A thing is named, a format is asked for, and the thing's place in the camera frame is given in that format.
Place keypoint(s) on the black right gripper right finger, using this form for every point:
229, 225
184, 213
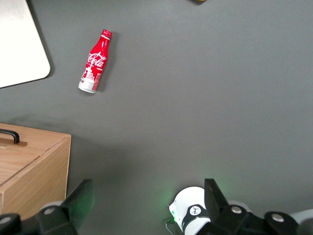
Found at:
220, 213

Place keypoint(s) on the beige plastic tray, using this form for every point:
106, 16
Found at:
19, 49

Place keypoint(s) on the red coke bottle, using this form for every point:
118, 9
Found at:
95, 63

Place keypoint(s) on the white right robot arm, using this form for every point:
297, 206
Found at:
188, 198

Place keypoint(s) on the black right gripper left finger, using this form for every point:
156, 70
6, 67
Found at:
73, 205

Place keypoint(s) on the wooden board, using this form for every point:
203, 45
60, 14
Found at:
36, 171

